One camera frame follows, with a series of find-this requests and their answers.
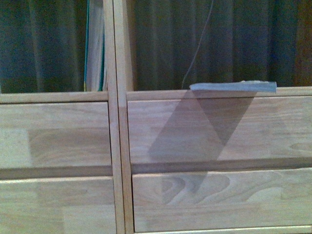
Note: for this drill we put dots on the left wooden shelf cabinet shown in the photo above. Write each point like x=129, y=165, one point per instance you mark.
x=108, y=95

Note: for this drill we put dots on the grey-blue white-cover book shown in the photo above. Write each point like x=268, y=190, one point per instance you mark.
x=245, y=86

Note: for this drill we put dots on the right lower wooden drawer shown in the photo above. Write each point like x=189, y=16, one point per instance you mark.
x=222, y=200

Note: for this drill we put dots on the left upper wooden drawer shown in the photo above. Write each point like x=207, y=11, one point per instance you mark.
x=54, y=135

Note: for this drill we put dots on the right upper wooden drawer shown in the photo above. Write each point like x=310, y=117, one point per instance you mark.
x=219, y=129

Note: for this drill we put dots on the green-covered upright book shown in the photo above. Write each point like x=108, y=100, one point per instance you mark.
x=94, y=47

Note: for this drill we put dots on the dark green curtain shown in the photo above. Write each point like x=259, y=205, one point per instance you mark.
x=177, y=43

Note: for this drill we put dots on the left lower wooden drawer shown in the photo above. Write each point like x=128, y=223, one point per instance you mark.
x=71, y=205

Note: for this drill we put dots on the wooden drawer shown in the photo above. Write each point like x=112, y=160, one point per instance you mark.
x=222, y=200
x=71, y=205
x=54, y=135
x=219, y=129

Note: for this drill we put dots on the wooden shelf cabinet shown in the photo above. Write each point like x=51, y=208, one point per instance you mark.
x=108, y=95
x=127, y=92

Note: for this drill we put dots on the right wooden shelf cabinet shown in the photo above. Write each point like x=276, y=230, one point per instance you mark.
x=127, y=92

